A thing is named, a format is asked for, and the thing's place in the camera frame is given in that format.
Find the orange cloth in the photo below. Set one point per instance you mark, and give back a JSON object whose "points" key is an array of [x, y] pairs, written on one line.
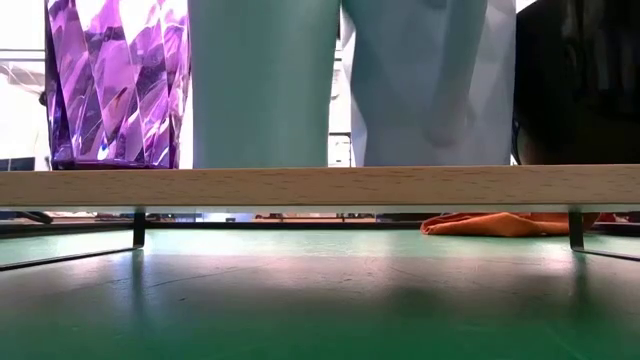
{"points": [[500, 224]]}

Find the tall mint green cup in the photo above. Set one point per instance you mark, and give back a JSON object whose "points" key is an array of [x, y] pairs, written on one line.
{"points": [[265, 85]]}

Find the green table mat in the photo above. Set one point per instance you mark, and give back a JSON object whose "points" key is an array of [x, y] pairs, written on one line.
{"points": [[320, 300]]}

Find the black metal table frame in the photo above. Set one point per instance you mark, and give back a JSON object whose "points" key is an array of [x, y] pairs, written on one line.
{"points": [[300, 225]]}

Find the black mug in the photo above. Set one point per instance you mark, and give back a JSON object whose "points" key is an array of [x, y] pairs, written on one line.
{"points": [[580, 85]]}

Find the light blue mug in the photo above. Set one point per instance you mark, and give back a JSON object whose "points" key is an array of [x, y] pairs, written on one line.
{"points": [[430, 85]]}

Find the faceted glossy tumbler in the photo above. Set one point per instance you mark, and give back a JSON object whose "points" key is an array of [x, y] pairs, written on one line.
{"points": [[115, 85]]}

